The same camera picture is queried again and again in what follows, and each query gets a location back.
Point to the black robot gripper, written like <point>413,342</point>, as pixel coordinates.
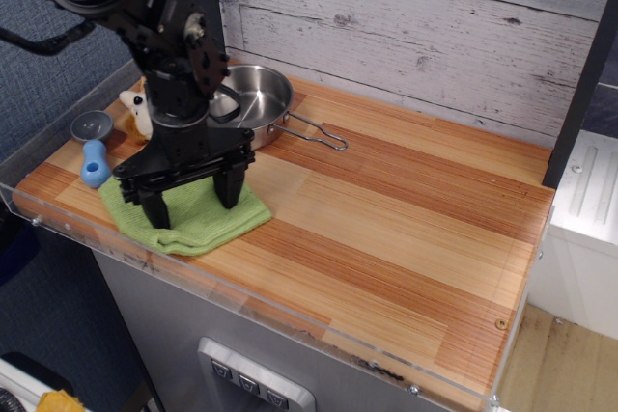
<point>177,156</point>

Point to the green cloth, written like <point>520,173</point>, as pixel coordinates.
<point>199,222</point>

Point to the stainless steel pan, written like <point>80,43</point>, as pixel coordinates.
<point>262,99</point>

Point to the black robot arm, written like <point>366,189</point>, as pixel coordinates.
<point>169,42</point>

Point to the plush corgi toy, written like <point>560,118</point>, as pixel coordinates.
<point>138,123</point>

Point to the blue plastic toy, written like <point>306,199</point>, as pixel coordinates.
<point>95,171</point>

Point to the grey cabinet with dispenser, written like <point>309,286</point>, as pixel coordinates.
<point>258,334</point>

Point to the clear acrylic table guard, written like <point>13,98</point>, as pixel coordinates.
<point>420,291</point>

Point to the yellow object bottom left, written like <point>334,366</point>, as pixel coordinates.
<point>59,401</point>

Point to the white ribbed metal box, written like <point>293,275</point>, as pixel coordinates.
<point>575,277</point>

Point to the dark vertical post right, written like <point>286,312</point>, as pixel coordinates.
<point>585,89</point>

